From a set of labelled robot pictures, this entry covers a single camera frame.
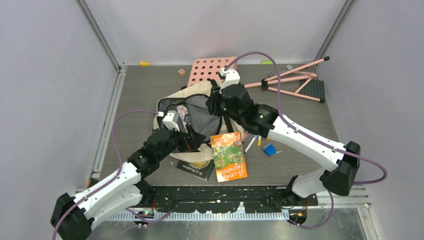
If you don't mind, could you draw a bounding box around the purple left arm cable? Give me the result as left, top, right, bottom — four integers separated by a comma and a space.
51, 109, 176, 240

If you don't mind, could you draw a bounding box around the white blue marker pen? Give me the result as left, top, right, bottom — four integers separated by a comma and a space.
244, 135, 258, 153

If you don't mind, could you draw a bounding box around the beige canvas backpack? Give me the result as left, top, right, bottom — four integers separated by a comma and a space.
156, 81, 228, 163

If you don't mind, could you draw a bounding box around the black moon and sixpence book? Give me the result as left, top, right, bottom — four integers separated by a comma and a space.
176, 160, 215, 181

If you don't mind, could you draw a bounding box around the orange treehouse book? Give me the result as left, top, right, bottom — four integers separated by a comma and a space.
210, 132, 248, 183

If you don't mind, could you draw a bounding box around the yellow block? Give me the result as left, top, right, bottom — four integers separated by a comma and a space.
139, 62, 150, 67

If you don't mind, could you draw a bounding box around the floral little women book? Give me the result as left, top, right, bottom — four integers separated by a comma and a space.
176, 105, 192, 132

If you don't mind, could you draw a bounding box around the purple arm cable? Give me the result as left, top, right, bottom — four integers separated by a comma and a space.
223, 51, 388, 230
51, 109, 176, 240

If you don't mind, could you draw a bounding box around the pink folding tripod stand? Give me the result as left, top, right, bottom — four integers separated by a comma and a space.
244, 56, 330, 103

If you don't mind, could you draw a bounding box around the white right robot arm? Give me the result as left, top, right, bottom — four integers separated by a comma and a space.
206, 84, 361, 205

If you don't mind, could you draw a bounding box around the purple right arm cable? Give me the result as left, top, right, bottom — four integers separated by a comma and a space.
223, 51, 388, 230

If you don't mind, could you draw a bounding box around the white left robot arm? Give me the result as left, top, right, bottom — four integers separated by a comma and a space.
50, 127, 206, 240

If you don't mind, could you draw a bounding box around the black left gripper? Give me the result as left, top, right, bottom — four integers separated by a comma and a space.
157, 124, 205, 162

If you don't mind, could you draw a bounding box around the pink perforated music stand tray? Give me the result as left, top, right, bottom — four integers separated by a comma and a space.
187, 56, 237, 87

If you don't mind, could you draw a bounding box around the green block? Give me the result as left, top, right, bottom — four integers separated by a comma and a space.
261, 60, 273, 65

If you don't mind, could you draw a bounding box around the blue eraser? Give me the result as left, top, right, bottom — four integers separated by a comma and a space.
262, 143, 277, 157

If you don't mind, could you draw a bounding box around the small wooden cube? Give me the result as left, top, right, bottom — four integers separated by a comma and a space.
178, 69, 187, 77

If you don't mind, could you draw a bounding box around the grey lego strip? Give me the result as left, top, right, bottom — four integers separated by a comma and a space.
267, 64, 293, 77

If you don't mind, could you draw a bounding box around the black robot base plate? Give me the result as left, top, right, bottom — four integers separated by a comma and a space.
136, 185, 319, 214

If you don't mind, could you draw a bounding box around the dark grey lego baseplate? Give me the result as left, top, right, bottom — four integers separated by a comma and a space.
298, 79, 326, 102

